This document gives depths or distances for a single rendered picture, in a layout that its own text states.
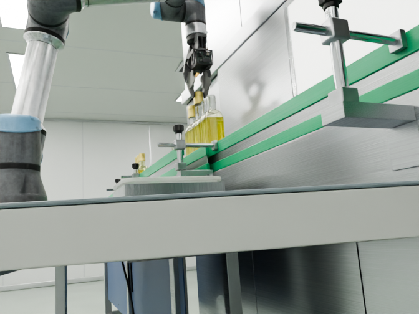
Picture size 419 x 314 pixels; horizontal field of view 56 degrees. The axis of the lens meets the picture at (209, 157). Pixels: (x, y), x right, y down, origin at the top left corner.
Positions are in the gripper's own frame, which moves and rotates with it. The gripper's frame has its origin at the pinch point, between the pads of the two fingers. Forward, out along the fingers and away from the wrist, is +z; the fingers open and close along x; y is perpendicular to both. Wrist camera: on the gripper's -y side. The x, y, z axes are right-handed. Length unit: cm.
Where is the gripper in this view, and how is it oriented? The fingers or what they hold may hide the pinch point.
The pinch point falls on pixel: (198, 95)
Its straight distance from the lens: 138.8
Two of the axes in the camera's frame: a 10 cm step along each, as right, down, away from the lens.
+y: 3.6, -1.9, -9.1
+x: 9.3, 0.0, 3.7
